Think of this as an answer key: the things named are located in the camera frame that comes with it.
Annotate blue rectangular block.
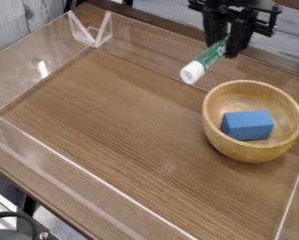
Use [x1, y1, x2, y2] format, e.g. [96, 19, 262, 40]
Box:
[221, 110, 274, 141]

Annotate clear acrylic corner bracket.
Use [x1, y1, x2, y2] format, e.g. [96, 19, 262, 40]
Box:
[68, 10, 112, 48]

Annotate black cable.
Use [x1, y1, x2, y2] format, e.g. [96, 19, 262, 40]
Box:
[0, 211, 39, 240]

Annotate brown wooden bowl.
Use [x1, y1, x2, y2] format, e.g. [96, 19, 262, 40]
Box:
[202, 80, 299, 163]

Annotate black metal table frame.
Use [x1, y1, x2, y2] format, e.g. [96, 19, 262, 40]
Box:
[0, 173, 60, 240]

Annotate green Expo marker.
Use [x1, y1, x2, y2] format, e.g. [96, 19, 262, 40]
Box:
[179, 36, 230, 85]

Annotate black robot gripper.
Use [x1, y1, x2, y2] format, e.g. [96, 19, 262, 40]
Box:
[189, 0, 282, 58]

